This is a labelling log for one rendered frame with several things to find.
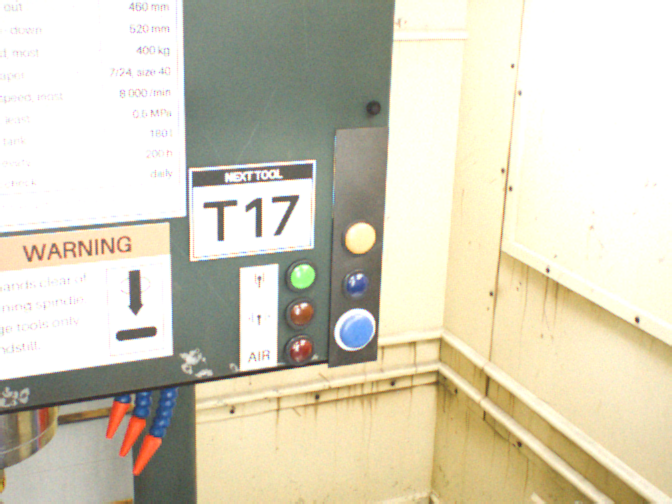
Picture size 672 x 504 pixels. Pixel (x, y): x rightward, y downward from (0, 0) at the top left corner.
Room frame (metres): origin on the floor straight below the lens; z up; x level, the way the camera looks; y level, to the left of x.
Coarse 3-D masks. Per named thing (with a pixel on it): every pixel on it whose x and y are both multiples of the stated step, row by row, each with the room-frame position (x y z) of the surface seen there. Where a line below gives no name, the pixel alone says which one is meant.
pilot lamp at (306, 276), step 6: (294, 270) 0.69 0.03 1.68; (300, 270) 0.70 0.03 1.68; (306, 270) 0.70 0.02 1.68; (312, 270) 0.70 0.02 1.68; (294, 276) 0.69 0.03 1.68; (300, 276) 0.69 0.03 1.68; (306, 276) 0.70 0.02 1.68; (312, 276) 0.70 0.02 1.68; (294, 282) 0.69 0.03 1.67; (300, 282) 0.69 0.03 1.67; (306, 282) 0.70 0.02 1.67
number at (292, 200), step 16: (240, 192) 0.68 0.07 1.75; (256, 192) 0.69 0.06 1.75; (272, 192) 0.69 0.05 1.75; (288, 192) 0.70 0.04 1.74; (304, 192) 0.70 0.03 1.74; (240, 208) 0.68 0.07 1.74; (256, 208) 0.69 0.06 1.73; (272, 208) 0.69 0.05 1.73; (288, 208) 0.70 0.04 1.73; (304, 208) 0.70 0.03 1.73; (240, 224) 0.68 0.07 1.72; (256, 224) 0.69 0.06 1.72; (272, 224) 0.69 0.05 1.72; (288, 224) 0.70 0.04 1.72; (304, 224) 0.70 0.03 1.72; (240, 240) 0.68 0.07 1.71; (256, 240) 0.69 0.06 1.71; (272, 240) 0.69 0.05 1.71; (288, 240) 0.70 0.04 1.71
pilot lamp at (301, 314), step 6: (300, 306) 0.70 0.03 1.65; (306, 306) 0.70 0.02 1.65; (294, 312) 0.69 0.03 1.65; (300, 312) 0.69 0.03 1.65; (306, 312) 0.70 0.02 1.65; (312, 312) 0.70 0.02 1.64; (294, 318) 0.69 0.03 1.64; (300, 318) 0.69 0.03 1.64; (306, 318) 0.70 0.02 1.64; (300, 324) 0.70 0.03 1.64
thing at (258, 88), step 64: (192, 0) 0.67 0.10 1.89; (256, 0) 0.69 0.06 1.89; (320, 0) 0.71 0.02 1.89; (384, 0) 0.73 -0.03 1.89; (192, 64) 0.67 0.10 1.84; (256, 64) 0.69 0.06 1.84; (320, 64) 0.71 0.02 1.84; (384, 64) 0.73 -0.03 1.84; (192, 128) 0.67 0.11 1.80; (256, 128) 0.69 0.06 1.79; (320, 128) 0.71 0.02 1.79; (320, 192) 0.71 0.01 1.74; (256, 256) 0.69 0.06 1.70; (320, 256) 0.71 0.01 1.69; (192, 320) 0.67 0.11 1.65; (320, 320) 0.71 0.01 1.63; (0, 384) 0.61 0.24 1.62; (64, 384) 0.63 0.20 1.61; (128, 384) 0.65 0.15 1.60; (192, 384) 0.67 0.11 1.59
